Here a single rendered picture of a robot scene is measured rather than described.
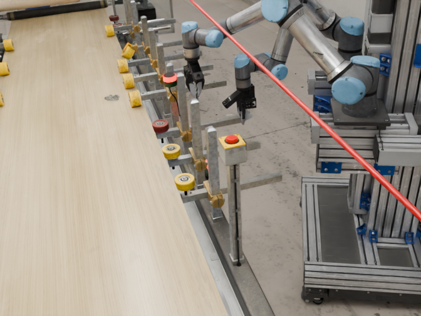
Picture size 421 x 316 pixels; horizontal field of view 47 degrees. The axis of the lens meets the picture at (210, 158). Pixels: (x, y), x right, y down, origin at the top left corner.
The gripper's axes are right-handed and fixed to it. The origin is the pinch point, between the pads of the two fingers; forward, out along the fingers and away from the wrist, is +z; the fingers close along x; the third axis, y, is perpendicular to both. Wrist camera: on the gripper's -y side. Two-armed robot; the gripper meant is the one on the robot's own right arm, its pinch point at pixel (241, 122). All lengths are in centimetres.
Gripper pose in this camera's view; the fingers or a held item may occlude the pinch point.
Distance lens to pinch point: 246.0
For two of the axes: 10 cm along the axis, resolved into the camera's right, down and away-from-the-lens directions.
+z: 0.9, 8.4, 5.4
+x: -2.8, -5.0, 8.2
